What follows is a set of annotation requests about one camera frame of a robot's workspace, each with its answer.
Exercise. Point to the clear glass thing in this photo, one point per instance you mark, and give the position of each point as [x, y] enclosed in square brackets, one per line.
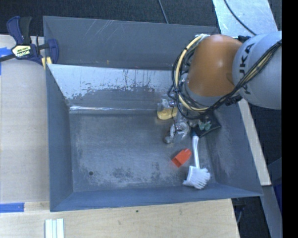
[165, 105]

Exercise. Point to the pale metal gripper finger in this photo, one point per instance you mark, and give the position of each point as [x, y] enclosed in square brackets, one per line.
[182, 136]
[169, 137]

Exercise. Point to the grey metal bin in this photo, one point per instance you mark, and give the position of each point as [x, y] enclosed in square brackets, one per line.
[119, 145]

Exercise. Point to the red-orange plastic block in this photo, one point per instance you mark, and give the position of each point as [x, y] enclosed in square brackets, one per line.
[181, 157]

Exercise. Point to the yellow curved object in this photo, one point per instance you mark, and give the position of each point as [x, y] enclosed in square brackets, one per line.
[165, 114]

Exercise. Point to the white dish brush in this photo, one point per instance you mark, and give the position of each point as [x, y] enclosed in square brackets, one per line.
[198, 176]

